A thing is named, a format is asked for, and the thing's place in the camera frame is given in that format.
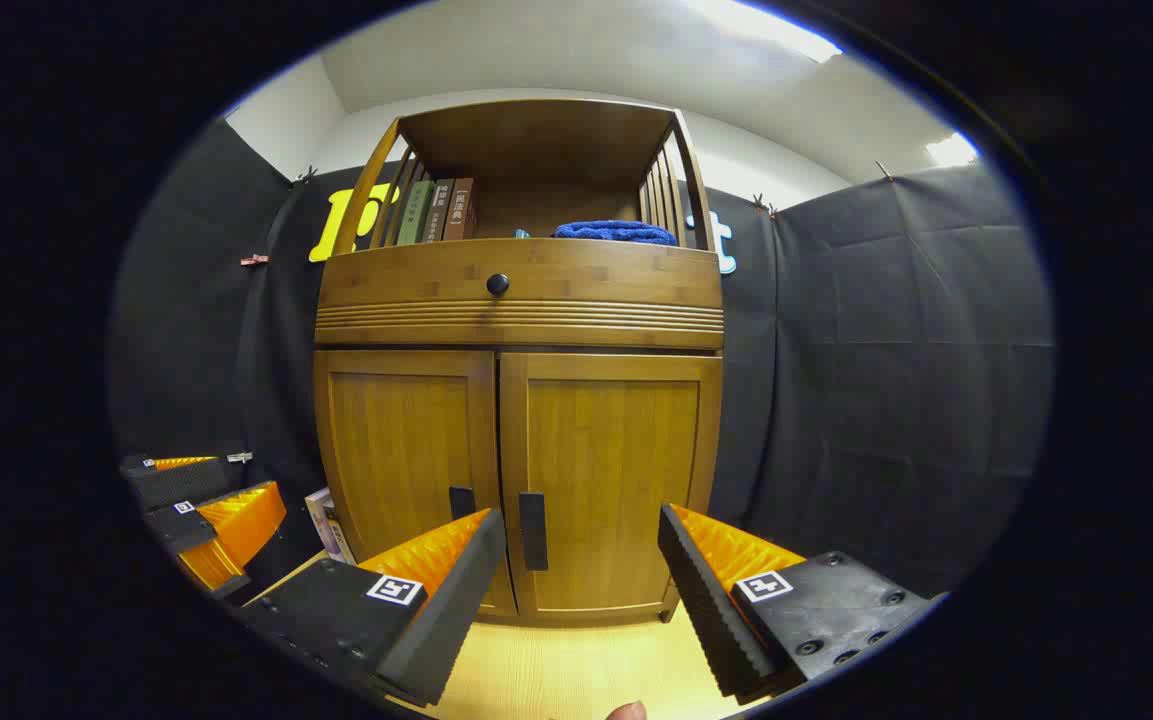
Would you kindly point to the green book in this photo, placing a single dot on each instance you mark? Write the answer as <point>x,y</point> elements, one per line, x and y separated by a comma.
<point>416,212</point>

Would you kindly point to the wooden double-door shoe cabinet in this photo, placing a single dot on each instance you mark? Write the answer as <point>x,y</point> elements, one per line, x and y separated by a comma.
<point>536,140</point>

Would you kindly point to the wooden cabinet door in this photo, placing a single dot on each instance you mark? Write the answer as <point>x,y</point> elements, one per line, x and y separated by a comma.
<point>616,460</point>
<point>401,440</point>

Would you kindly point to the dark brown book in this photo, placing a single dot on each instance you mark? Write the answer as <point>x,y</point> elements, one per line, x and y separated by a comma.
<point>439,208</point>

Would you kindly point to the purple white book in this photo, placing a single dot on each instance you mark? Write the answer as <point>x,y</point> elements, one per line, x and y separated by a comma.
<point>318,515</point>

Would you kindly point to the black drawer knob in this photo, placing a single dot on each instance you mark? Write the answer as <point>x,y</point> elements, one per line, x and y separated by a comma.
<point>498,284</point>

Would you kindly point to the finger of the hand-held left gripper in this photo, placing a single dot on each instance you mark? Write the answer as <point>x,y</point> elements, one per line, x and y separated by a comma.
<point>186,528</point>
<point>181,482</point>

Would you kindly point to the white grey book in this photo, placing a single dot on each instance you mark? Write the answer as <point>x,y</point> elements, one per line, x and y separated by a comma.
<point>341,542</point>

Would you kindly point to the blue towel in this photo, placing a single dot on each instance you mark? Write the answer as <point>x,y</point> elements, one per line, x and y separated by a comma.
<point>616,233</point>

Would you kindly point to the wooden cabinet drawer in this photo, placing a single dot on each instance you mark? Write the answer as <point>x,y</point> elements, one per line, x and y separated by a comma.
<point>596,280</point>

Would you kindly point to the small ceiling light panel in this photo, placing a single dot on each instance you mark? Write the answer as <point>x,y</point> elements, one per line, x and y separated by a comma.
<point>951,150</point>

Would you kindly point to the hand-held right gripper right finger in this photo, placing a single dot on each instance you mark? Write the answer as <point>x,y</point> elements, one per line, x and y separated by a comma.
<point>706,600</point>

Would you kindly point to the black backdrop cloth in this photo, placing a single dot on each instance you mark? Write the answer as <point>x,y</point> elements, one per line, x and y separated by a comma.
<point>886,350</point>

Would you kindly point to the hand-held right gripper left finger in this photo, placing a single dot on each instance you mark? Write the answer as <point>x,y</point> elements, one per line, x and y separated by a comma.
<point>451,600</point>

